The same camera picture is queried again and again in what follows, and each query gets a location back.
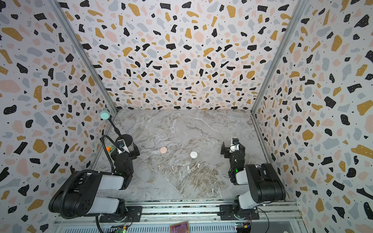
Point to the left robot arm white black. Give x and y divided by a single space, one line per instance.
79 195

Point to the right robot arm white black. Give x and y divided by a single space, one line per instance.
263 182

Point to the white earbud charging case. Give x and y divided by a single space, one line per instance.
193 154

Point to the green microphone on black stand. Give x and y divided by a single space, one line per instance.
106 115

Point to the pink circuit board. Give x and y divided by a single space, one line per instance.
182 227

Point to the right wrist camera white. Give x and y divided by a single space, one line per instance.
235 145

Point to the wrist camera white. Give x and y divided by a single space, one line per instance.
122 145
235 145

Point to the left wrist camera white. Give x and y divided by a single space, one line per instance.
122 145

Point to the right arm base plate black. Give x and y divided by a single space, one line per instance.
234 212

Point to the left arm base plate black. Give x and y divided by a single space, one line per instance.
129 214

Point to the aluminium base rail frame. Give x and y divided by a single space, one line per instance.
202 216

